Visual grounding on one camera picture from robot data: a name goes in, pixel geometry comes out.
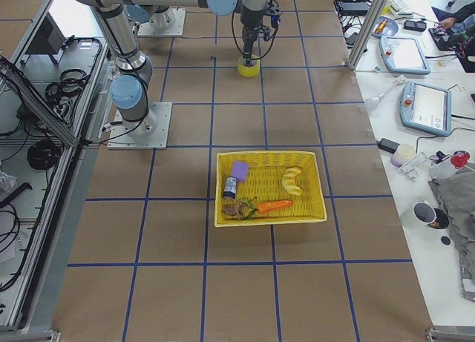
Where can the yellow tape roll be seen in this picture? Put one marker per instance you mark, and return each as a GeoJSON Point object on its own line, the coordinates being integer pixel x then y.
{"type": "Point", "coordinates": [249, 67]}

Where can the toy croissant bread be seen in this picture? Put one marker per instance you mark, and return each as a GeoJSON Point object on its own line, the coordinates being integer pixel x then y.
{"type": "Point", "coordinates": [288, 181]}

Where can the upper teach pendant tablet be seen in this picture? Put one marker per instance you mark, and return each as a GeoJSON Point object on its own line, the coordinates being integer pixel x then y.
{"type": "Point", "coordinates": [403, 55]}

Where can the black power adapter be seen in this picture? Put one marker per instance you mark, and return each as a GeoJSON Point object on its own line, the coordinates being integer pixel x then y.
{"type": "Point", "coordinates": [387, 145]}

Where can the grey cloth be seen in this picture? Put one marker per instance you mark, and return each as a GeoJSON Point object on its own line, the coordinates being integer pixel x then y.
{"type": "Point", "coordinates": [455, 196]}

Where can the purple sponge block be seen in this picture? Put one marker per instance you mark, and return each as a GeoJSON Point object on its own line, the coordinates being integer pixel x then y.
{"type": "Point", "coordinates": [240, 170]}

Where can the red toy figure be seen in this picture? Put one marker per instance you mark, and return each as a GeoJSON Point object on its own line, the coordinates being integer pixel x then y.
{"type": "Point", "coordinates": [459, 159]}

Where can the yellow woven basket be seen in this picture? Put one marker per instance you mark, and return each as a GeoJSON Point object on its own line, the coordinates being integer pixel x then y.
{"type": "Point", "coordinates": [263, 183]}

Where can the orange toy carrot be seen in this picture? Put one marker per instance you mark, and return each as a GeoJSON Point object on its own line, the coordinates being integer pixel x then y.
{"type": "Point", "coordinates": [266, 207]}

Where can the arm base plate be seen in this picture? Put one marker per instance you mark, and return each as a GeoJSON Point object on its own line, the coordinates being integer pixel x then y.
{"type": "Point", "coordinates": [151, 133]}
{"type": "Point", "coordinates": [169, 23]}

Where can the lower teach pendant tablet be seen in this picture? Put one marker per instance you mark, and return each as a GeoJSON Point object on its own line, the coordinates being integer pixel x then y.
{"type": "Point", "coordinates": [426, 108]}

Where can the brown toy root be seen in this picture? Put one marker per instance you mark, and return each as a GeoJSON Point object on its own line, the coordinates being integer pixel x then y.
{"type": "Point", "coordinates": [234, 210]}

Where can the brass cylinder tool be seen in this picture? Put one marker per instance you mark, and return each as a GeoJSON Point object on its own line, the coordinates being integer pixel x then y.
{"type": "Point", "coordinates": [381, 26]}

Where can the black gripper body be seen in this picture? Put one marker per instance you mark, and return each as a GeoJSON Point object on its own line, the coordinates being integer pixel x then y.
{"type": "Point", "coordinates": [249, 33]}

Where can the white mug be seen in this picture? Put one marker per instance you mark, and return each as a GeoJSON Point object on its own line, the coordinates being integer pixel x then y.
{"type": "Point", "coordinates": [422, 214]}

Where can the teach pendant tablet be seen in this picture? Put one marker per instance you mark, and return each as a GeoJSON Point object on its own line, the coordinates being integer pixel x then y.
{"type": "Point", "coordinates": [426, 108]}
{"type": "Point", "coordinates": [403, 55]}

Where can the white paper cup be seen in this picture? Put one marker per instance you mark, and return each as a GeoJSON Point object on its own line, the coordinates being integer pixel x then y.
{"type": "Point", "coordinates": [402, 154]}

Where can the blue plate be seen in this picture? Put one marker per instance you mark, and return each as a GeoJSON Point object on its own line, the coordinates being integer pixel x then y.
{"type": "Point", "coordinates": [391, 29]}

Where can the aluminium frame post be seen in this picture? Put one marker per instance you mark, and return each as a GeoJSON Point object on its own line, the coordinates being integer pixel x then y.
{"type": "Point", "coordinates": [374, 12]}

